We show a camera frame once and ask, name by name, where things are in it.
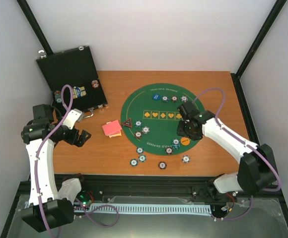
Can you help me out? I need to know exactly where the orange big blind button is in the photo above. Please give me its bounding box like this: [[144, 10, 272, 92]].
[[180, 137, 190, 146]]

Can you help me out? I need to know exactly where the pink-backed card deck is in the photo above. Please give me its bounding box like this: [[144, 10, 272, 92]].
[[102, 120, 122, 136]]

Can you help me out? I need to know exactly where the blue white chip stack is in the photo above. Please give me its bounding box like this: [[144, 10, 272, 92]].
[[182, 155, 191, 164]]

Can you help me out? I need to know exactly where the blue white chip mat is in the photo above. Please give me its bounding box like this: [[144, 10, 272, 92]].
[[142, 126, 150, 134]]

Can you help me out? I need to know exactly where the blue small blind button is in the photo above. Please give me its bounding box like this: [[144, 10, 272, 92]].
[[152, 93, 161, 101]]

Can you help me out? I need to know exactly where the green blue chip stack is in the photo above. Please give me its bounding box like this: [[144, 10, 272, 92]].
[[130, 159, 139, 167]]

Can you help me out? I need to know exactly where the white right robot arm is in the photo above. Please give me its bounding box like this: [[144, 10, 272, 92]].
[[177, 111, 282, 195]]

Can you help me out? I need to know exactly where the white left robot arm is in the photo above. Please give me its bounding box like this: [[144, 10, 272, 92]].
[[21, 104, 91, 233]]

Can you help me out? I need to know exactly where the gold card box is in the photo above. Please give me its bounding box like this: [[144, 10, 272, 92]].
[[106, 120, 122, 138]]

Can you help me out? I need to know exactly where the green round poker mat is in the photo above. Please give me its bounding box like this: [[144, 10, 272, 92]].
[[120, 83, 196, 156]]

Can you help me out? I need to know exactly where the chip stack in case left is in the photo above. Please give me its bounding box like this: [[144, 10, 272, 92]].
[[54, 90, 62, 103]]

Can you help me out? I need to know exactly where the boxed card deck in case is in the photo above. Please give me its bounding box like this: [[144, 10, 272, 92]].
[[72, 87, 87, 99]]

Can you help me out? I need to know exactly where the triangular all in marker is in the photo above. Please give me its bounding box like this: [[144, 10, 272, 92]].
[[121, 118, 133, 128]]

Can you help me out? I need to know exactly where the orange chip stack in case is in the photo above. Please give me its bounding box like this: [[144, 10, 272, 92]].
[[91, 80, 99, 88]]

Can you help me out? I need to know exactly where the black poker chip case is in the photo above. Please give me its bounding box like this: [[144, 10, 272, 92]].
[[36, 46, 108, 115]]

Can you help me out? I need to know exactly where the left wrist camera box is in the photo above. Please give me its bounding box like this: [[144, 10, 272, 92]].
[[62, 109, 84, 130]]

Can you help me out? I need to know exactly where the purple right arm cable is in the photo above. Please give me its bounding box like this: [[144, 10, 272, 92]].
[[192, 87, 283, 222]]

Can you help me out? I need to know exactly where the white slotted cable duct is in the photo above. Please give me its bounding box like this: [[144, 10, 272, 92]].
[[24, 201, 213, 214]]

